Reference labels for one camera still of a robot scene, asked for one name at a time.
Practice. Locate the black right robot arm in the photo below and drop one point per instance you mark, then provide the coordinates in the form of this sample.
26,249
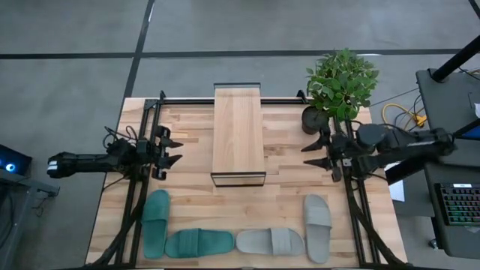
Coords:
405,153

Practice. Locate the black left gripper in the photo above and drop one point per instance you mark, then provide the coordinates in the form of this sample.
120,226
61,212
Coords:
150,152

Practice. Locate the grey desk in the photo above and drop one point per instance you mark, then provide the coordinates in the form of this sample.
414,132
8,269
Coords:
446,112

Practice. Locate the computer case with blue light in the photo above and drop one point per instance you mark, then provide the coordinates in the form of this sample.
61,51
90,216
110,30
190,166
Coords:
11,161

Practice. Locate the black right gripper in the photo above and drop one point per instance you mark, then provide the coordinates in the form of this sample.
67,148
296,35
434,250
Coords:
341,150

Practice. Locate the blue lit screen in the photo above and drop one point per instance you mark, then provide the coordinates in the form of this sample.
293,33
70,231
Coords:
473,132

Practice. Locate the backlit black keyboard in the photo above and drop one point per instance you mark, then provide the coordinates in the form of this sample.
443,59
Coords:
461,204

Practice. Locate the green plant in black pot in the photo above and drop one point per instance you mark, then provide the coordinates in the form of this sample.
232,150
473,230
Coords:
339,86

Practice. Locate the black pole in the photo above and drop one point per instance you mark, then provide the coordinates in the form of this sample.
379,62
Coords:
455,60

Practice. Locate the black metal table frame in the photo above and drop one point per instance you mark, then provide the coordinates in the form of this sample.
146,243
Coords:
180,101

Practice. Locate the grey side stand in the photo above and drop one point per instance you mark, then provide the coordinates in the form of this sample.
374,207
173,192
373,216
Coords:
15,210

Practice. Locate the grey slide sandal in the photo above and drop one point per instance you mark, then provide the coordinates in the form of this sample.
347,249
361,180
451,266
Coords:
317,228
270,242

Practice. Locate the wooden shelf with black frame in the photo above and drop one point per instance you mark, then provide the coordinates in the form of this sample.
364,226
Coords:
238,131

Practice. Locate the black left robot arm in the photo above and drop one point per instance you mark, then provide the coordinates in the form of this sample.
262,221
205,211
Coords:
86,163

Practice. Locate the green slide sandal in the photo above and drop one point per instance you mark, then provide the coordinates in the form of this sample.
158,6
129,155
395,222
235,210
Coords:
202,243
155,225

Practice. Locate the white paper sheet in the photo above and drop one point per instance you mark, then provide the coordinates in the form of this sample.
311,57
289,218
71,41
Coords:
397,191

